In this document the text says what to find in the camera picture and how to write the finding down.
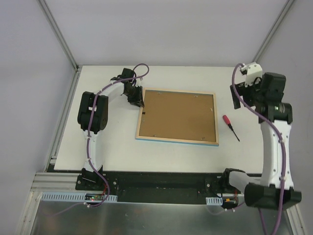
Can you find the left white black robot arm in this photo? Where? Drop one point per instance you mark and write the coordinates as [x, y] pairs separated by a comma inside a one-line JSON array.
[[93, 118]]

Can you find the blue wooden picture frame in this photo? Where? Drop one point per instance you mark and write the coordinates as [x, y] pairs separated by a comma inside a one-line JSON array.
[[178, 116]]

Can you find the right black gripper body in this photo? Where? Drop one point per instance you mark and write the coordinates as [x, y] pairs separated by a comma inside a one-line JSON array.
[[237, 97]]

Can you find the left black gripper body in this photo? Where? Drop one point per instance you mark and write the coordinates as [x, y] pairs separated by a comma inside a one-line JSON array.
[[134, 93]]

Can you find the red handled screwdriver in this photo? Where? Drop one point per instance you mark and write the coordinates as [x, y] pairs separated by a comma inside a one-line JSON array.
[[228, 123]]

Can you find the right aluminium corner post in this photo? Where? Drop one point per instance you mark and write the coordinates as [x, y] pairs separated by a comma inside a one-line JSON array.
[[288, 5]]

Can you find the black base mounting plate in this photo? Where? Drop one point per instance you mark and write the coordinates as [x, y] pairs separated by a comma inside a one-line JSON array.
[[172, 196]]

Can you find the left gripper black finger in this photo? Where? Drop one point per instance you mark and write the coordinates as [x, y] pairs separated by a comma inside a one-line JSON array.
[[140, 95], [136, 102]]

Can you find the aluminium corner post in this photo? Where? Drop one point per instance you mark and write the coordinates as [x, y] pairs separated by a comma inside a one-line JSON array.
[[58, 34], [288, 5]]

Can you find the right white slotted cable duct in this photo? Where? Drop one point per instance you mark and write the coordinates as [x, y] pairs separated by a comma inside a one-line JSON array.
[[214, 201]]

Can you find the aluminium front rail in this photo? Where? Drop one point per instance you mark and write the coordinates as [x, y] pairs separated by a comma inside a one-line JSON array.
[[56, 183]]

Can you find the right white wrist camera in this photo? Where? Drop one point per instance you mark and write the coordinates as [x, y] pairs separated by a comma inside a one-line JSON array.
[[252, 71]]

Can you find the left aluminium corner post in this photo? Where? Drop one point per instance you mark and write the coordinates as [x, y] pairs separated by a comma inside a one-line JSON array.
[[58, 34]]

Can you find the left white slotted cable duct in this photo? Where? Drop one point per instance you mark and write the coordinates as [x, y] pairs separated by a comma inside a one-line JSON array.
[[77, 197]]

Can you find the white slotted cable duct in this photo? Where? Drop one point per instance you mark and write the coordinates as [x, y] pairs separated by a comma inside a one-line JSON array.
[[77, 197], [214, 201]]

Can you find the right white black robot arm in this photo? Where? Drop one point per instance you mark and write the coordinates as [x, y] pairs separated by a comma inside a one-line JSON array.
[[262, 94]]

